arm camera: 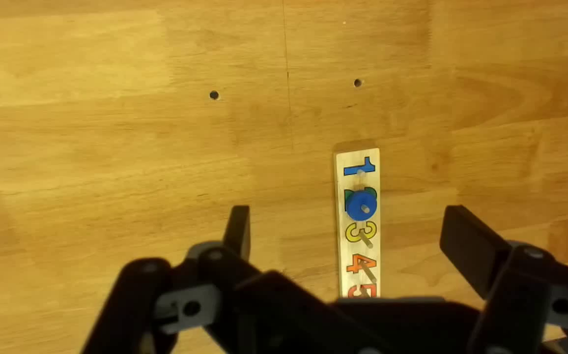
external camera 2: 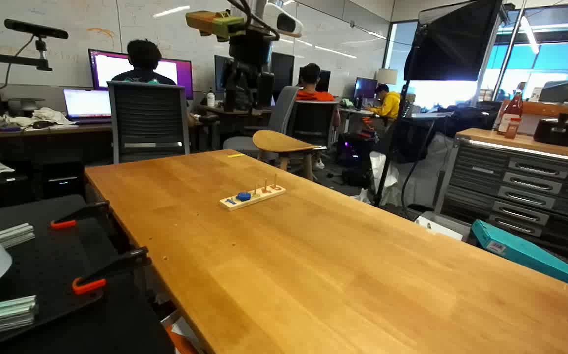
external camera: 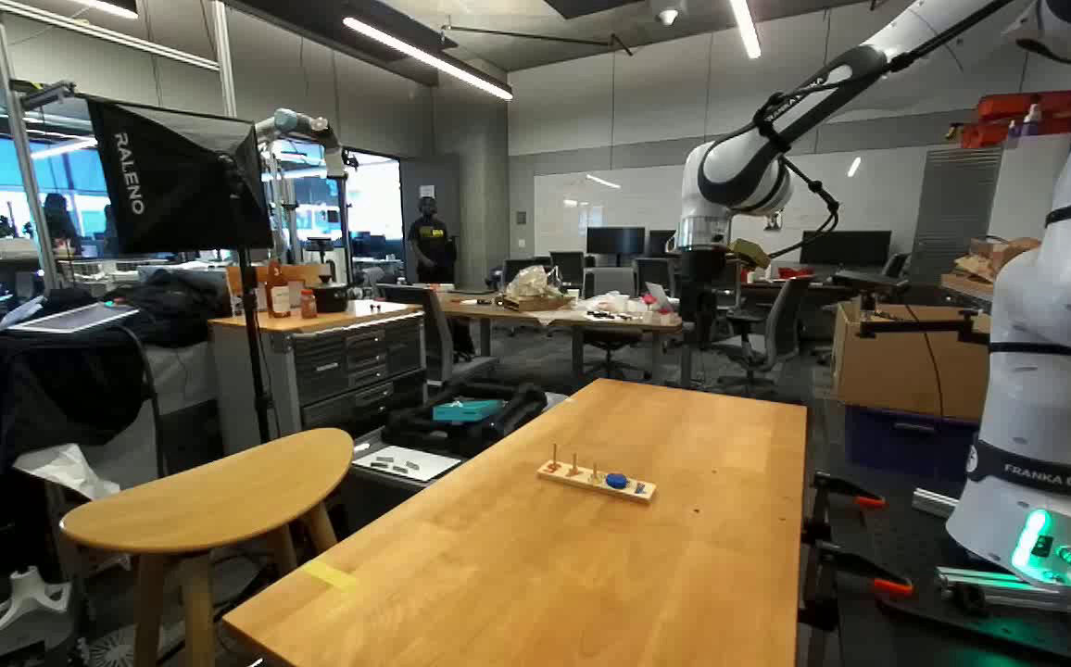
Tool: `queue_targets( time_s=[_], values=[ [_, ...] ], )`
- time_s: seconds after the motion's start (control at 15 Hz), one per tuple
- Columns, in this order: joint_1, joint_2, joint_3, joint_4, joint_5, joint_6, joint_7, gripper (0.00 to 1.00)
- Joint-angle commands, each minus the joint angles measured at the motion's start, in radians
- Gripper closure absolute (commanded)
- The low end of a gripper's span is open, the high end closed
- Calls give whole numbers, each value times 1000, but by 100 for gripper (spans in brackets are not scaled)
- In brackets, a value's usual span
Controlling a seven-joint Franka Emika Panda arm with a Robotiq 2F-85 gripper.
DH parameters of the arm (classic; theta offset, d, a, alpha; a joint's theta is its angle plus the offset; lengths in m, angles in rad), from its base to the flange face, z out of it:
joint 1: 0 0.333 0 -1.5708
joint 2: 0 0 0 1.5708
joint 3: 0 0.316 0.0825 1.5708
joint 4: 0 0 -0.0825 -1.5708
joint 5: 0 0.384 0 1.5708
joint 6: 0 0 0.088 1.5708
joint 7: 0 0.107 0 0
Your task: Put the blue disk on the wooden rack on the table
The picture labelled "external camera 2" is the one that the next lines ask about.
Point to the person in yellow shirt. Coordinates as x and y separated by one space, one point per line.
392 104

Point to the black bar camera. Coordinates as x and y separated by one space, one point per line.
34 27

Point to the aluminium extrusion bar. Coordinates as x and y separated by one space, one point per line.
0 312
14 234

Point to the blue disk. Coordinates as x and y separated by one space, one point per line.
244 194

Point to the black office chair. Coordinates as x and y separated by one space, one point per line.
313 120

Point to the light grey office chair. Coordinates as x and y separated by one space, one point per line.
283 108

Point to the open laptop bright screen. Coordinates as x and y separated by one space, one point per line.
87 102

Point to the black pot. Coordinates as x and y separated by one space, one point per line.
559 130

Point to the white flat box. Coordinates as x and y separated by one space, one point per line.
441 226

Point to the monitor with purple screen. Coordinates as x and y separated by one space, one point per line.
109 65

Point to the grey mesh office chair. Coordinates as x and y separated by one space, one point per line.
148 118

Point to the teal case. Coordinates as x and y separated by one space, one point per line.
525 251

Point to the white crumpled cloth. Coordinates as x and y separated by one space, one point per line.
40 116

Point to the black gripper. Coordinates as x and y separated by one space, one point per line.
250 49

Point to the black computer monitor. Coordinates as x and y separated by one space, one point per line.
283 71

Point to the small wooden stool table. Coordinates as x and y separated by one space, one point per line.
283 139

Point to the black light stand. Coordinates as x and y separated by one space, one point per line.
394 133

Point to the black photo softbox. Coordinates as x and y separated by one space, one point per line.
452 41

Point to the red bottle white label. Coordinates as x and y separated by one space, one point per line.
511 120

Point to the seated person dark hair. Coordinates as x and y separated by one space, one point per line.
144 55

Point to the wooden peg rack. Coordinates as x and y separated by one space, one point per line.
266 191

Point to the yellow-green wrist camera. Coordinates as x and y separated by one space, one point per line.
211 21

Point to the person in orange shirt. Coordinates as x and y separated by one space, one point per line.
315 94

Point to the grey drawer cabinet wooden top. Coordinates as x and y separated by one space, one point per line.
531 187

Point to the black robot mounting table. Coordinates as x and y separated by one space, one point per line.
48 275

